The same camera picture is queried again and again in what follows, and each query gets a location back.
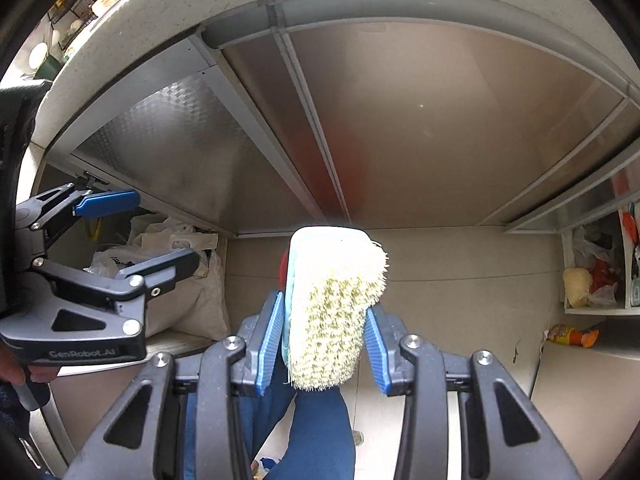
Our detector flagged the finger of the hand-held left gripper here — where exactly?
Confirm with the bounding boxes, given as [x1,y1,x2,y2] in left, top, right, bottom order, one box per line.
[15,182,140,251]
[31,247,201,337]

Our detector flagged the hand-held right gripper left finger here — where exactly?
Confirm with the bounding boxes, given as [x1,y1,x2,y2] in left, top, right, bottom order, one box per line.
[62,290,288,480]

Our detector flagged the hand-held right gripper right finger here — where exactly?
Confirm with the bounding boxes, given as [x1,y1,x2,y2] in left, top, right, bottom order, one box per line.
[364,305,583,480]

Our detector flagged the person's left hand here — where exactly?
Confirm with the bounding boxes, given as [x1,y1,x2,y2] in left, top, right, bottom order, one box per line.
[0,346,61,386]

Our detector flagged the crumpled white plastic bag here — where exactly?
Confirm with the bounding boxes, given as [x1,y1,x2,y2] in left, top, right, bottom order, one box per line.
[127,212,221,261]

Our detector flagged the white woven sack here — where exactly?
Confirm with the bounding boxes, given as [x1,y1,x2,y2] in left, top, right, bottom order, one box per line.
[87,246,232,342]

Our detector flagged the metal framed cabinet door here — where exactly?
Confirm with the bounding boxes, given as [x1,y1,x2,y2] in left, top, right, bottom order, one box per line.
[287,20,631,228]
[504,100,640,235]
[220,32,351,226]
[70,72,321,237]

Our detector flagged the person's blue trousers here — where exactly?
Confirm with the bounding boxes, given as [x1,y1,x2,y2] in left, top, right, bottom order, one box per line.
[182,370,357,480]

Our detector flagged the orange snack packet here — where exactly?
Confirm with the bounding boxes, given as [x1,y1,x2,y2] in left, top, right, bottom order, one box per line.
[547,324,600,348]

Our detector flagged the cream yellow sponge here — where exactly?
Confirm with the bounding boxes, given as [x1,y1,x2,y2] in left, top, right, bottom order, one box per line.
[562,267,592,308]

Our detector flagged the white open shelf unit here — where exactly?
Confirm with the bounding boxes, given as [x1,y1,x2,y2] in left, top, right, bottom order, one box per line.
[560,200,640,316]

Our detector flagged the clear plastic bag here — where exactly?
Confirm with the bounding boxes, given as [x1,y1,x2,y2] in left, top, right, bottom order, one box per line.
[572,225,611,262]

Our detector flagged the red plastic bag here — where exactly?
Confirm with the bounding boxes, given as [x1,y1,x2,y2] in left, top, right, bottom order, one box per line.
[590,255,621,306]

